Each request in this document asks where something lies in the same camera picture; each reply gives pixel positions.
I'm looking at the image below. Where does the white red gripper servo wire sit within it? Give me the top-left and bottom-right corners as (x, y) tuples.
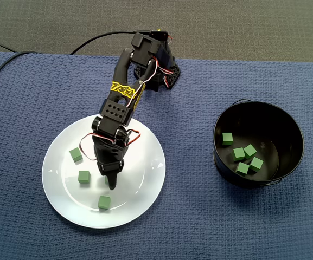
(80, 133), (99, 161)

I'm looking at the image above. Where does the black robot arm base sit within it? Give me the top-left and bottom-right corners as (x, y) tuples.
(132, 28), (182, 93)

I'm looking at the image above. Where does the black metal bucket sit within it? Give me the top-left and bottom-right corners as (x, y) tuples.
(212, 99), (305, 190)

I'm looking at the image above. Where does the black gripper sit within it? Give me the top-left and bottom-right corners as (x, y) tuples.
(92, 132), (131, 191)

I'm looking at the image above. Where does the blue waffle weave cloth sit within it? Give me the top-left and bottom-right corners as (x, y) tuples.
(0, 51), (313, 260)

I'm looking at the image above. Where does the white red wrist servo wire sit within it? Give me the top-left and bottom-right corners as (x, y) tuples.
(125, 130), (142, 147)

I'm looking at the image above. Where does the white round plate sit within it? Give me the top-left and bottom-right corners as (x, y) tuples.
(41, 113), (167, 230)

